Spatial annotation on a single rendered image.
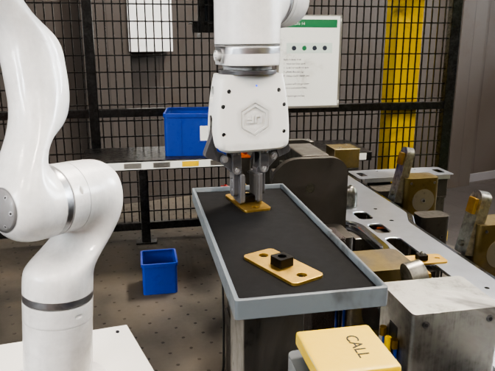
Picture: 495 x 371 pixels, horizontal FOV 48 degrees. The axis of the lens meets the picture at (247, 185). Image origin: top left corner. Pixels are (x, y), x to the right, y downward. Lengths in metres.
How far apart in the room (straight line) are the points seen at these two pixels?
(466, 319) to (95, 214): 0.62
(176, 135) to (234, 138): 1.00
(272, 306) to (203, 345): 0.84
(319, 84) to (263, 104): 1.24
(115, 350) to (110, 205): 0.37
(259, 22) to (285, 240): 0.26
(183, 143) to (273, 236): 1.09
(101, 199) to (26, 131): 0.16
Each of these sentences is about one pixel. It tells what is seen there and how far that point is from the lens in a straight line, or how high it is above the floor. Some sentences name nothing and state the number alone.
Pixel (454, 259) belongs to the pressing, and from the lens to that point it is 1.05.
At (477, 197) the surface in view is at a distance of 1.11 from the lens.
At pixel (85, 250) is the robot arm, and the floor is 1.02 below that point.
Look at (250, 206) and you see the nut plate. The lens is 0.73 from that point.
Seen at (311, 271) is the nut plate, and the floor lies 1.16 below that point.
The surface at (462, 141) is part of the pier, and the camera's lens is 5.58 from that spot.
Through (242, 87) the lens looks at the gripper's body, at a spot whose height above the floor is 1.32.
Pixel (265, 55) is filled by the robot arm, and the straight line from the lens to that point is 0.69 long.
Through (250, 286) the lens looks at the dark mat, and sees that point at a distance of 0.51.
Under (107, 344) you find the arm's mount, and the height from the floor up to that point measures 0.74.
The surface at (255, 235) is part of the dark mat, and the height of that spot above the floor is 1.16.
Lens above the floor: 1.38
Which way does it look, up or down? 15 degrees down
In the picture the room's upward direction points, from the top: straight up
